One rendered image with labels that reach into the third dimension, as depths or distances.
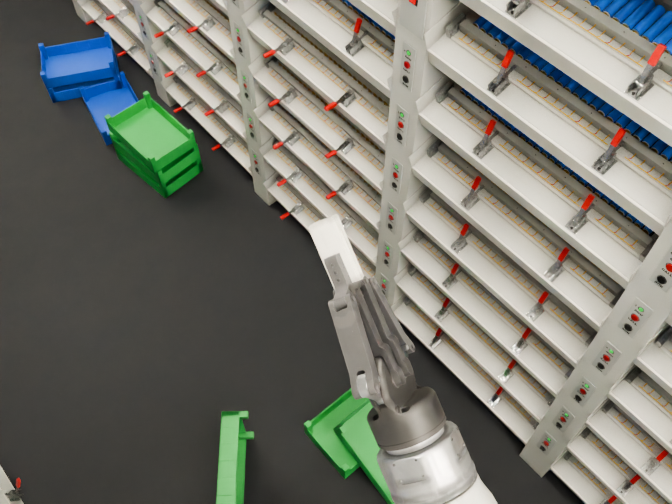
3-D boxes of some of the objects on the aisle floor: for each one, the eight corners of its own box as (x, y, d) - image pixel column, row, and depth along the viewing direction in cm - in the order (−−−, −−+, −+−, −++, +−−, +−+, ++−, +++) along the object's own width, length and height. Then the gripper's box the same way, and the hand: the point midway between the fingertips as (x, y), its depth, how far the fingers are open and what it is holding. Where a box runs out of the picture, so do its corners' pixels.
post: (541, 477, 234) (863, 65, 91) (519, 455, 238) (793, 26, 95) (582, 437, 241) (940, -4, 98) (559, 416, 245) (872, -37, 102)
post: (390, 326, 263) (454, -165, 120) (372, 308, 267) (413, -187, 124) (430, 294, 270) (536, -205, 127) (412, 278, 274) (495, -225, 131)
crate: (437, 466, 236) (447, 466, 228) (390, 508, 228) (399, 510, 221) (380, 389, 237) (388, 387, 230) (332, 429, 230) (339, 428, 223)
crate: (344, 479, 233) (345, 472, 227) (304, 432, 242) (303, 423, 235) (414, 420, 244) (416, 411, 237) (372, 376, 252) (373, 366, 246)
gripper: (462, 401, 80) (376, 196, 78) (429, 458, 68) (328, 218, 67) (400, 417, 83) (317, 221, 82) (359, 474, 71) (261, 245, 70)
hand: (335, 251), depth 74 cm, fingers closed
